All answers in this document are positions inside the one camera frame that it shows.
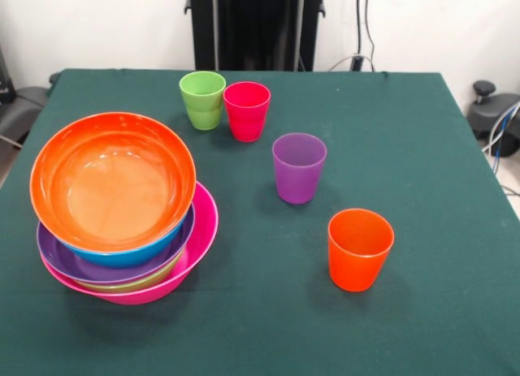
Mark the purple cup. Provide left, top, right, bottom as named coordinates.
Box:
left=271, top=132, right=328, bottom=205

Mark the black equipment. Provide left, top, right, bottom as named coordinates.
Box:
left=0, top=46, right=52, bottom=149

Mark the blue cable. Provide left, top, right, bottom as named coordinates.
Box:
left=492, top=102, right=515, bottom=162

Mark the purple bowl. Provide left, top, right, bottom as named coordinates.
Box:
left=36, top=205, right=197, bottom=286

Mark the red cup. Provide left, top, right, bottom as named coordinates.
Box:
left=223, top=81, right=271, bottom=143

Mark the green cup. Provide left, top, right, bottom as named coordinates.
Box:
left=185, top=103, right=224, bottom=131
left=179, top=70, right=227, bottom=111

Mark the green bowl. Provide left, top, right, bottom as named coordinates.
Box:
left=75, top=249, right=188, bottom=294

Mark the pink bowl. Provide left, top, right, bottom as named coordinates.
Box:
left=39, top=180, right=220, bottom=305

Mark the dark green tablecloth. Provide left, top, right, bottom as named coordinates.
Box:
left=0, top=68, right=520, bottom=376

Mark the black cable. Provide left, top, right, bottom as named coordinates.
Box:
left=356, top=0, right=363, bottom=58
left=364, top=0, right=376, bottom=72

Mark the blue bowl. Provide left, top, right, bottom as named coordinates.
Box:
left=52, top=207, right=192, bottom=270

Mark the grey cable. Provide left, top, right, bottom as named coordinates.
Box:
left=482, top=102, right=520, bottom=153

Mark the orange bowl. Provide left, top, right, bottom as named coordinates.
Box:
left=29, top=111, right=197, bottom=253

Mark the orange cup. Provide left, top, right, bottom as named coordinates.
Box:
left=327, top=207, right=396, bottom=293

